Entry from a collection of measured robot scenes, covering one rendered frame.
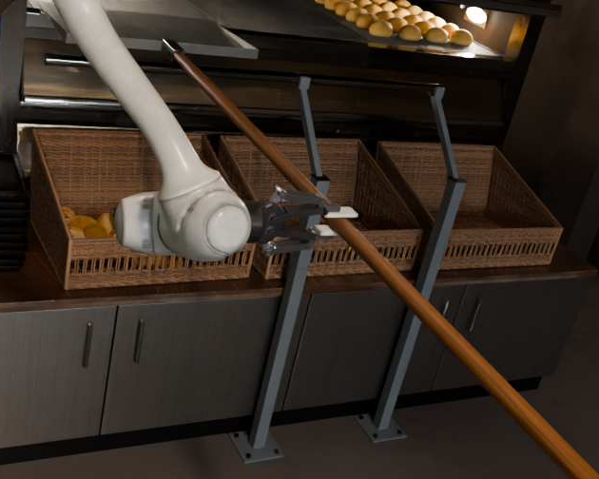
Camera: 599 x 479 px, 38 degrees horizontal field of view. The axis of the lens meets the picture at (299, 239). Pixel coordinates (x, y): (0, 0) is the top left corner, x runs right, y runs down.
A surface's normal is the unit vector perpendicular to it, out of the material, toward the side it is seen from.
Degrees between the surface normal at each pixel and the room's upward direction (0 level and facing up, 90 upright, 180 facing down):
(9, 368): 90
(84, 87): 70
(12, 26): 90
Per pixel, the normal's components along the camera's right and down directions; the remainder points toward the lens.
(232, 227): 0.53, 0.19
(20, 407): 0.44, 0.47
